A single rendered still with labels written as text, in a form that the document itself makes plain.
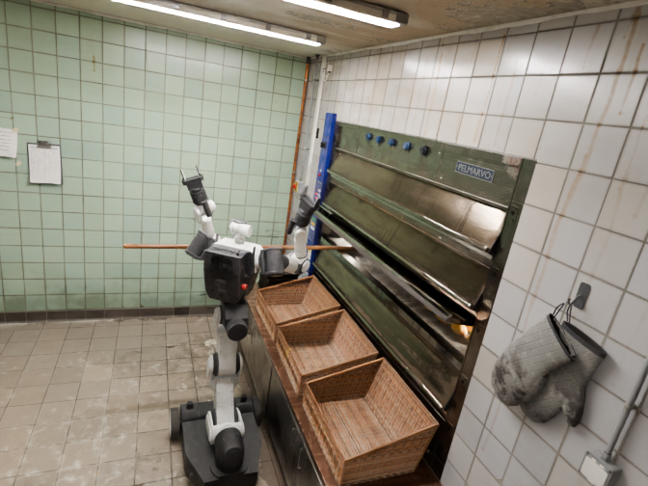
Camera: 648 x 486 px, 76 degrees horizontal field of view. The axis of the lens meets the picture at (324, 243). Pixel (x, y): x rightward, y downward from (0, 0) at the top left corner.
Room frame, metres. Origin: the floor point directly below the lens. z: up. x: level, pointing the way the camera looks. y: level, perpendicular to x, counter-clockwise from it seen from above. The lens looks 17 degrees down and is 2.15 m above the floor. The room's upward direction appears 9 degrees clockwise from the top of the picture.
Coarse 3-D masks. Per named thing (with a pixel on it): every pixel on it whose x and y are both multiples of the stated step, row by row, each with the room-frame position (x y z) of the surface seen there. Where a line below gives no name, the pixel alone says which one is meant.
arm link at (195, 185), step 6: (186, 180) 2.28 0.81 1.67; (192, 180) 2.28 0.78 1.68; (198, 180) 2.29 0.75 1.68; (192, 186) 2.29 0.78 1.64; (198, 186) 2.30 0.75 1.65; (192, 192) 2.30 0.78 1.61; (198, 192) 2.29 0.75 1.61; (204, 192) 2.32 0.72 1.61; (192, 198) 2.30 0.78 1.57; (198, 198) 2.29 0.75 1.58
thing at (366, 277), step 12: (324, 240) 3.22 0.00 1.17; (336, 252) 3.00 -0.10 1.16; (348, 264) 2.78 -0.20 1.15; (360, 276) 2.60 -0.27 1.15; (372, 276) 2.56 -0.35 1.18; (372, 288) 2.43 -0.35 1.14; (384, 288) 2.38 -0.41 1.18; (396, 300) 2.23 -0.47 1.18; (408, 312) 2.09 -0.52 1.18; (420, 324) 1.97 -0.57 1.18; (432, 336) 1.87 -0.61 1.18; (444, 348) 1.77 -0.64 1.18; (456, 360) 1.68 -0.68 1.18
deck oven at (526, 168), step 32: (352, 192) 2.91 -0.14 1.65; (512, 192) 1.65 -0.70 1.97; (320, 224) 3.35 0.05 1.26; (416, 224) 2.17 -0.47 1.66; (512, 224) 1.61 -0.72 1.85; (480, 256) 1.71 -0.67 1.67; (480, 320) 1.62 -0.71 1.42; (384, 352) 2.19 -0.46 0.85; (416, 384) 1.89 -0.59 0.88; (448, 416) 1.64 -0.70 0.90; (448, 448) 1.59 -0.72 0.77
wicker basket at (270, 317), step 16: (272, 288) 3.08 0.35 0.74; (288, 288) 3.14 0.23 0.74; (304, 288) 3.20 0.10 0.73; (320, 288) 3.05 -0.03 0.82; (256, 304) 3.01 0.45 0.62; (272, 304) 3.09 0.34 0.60; (288, 304) 3.15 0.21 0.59; (304, 304) 3.15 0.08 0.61; (320, 304) 2.95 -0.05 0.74; (336, 304) 2.78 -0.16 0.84; (272, 320) 2.63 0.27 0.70; (288, 320) 2.58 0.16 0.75; (272, 336) 2.59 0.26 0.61
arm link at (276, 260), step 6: (270, 252) 2.09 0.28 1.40; (276, 252) 2.10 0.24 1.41; (282, 252) 2.13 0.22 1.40; (270, 258) 2.08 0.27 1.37; (276, 258) 2.08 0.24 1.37; (282, 258) 2.10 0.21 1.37; (288, 258) 2.19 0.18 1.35; (270, 264) 2.06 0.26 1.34; (276, 264) 2.06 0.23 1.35; (282, 264) 2.08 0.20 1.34; (288, 264) 2.17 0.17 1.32; (270, 270) 2.05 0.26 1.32; (276, 270) 2.04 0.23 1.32; (282, 270) 2.07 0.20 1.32
